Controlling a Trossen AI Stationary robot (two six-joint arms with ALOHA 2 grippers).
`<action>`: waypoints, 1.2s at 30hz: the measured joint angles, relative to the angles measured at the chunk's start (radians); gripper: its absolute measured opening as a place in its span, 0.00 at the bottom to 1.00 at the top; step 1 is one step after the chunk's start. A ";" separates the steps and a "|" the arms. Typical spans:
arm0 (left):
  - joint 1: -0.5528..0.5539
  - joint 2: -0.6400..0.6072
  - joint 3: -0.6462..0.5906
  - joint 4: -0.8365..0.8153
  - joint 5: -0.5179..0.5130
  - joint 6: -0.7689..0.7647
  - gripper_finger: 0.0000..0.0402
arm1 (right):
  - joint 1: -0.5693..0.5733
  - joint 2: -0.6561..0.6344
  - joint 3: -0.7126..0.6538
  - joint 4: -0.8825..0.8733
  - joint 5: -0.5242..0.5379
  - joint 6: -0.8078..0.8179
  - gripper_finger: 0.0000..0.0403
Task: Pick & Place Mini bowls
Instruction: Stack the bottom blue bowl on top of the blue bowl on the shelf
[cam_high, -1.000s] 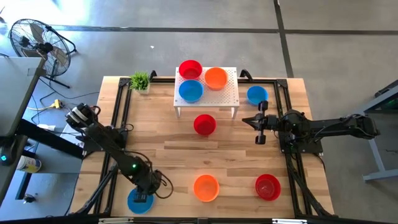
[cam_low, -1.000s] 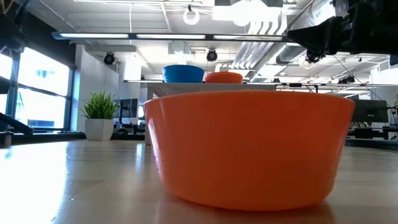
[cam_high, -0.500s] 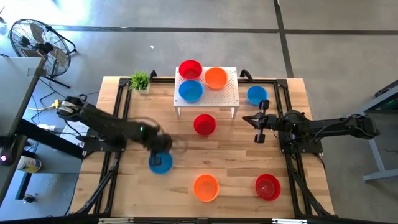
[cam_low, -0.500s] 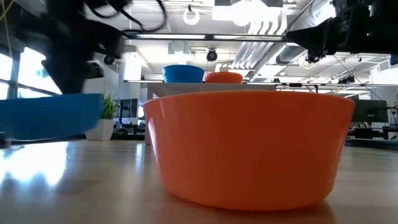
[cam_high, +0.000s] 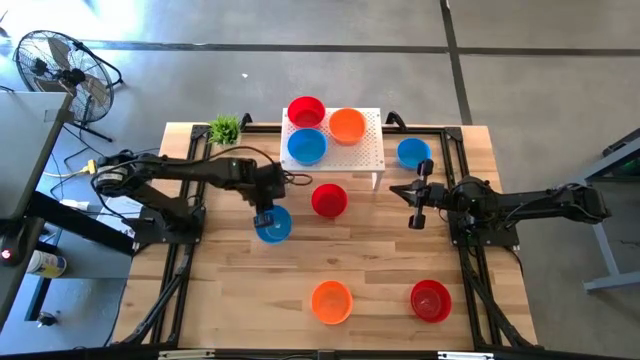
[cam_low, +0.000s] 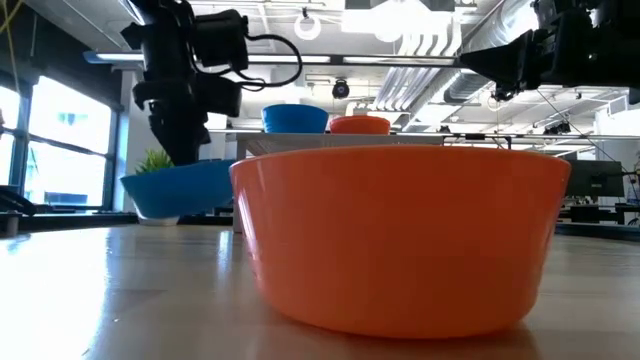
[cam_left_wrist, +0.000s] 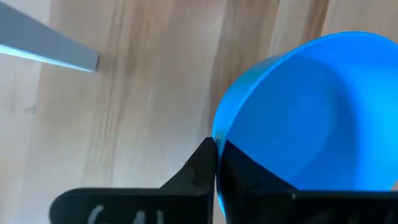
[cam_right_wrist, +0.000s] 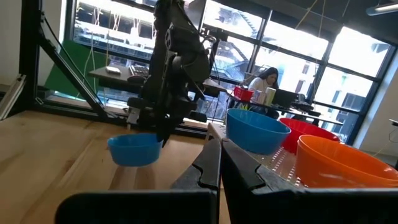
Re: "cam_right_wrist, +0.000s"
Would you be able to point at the red plastic mini bowl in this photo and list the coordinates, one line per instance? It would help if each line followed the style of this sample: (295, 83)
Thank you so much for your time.
(308, 129)

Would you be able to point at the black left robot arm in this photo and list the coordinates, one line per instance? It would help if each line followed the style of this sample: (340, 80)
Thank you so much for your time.
(180, 37)

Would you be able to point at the blue plastic mini bowl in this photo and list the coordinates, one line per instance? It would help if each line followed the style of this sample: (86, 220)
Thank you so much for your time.
(255, 133)
(133, 152)

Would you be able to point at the red container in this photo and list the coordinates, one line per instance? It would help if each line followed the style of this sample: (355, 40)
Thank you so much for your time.
(243, 94)

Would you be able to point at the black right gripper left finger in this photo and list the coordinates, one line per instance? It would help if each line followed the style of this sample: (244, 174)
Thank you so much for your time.
(174, 208)

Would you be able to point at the person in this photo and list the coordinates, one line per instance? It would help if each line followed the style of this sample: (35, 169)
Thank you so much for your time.
(264, 84)

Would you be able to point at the grey desk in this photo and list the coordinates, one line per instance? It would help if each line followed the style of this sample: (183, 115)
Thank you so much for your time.
(102, 77)

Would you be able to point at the green white cup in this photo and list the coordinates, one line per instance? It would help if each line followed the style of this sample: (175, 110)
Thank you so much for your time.
(270, 96)

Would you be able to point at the black laptop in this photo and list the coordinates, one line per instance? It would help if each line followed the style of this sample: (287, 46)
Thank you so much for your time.
(284, 98)

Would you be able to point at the silver metal bracket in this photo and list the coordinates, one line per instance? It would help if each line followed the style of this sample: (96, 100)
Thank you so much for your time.
(12, 96)

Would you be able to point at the orange plastic mini bowl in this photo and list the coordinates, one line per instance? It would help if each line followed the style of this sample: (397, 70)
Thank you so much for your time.
(342, 168)

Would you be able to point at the black window frame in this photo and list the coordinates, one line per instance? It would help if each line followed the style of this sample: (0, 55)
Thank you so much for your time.
(261, 37)

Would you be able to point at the dark desk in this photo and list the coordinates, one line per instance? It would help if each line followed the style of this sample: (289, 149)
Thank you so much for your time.
(311, 116)

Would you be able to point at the black aluminium table frame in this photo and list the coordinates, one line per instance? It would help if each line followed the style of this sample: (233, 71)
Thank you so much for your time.
(29, 62)

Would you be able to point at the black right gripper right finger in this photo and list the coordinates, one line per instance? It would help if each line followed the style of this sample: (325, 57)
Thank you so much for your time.
(280, 208)

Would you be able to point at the black computer keyboard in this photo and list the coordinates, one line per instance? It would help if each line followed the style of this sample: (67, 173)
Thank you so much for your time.
(139, 70)

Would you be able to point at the small white device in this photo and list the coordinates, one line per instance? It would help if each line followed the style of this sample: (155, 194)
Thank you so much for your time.
(112, 70)

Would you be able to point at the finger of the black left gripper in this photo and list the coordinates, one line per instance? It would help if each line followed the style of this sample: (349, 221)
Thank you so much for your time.
(164, 132)

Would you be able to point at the green panel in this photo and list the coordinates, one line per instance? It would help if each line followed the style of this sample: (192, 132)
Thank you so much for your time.
(84, 59)

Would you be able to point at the ceiling light tube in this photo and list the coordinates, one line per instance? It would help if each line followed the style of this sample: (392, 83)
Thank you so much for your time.
(382, 8)

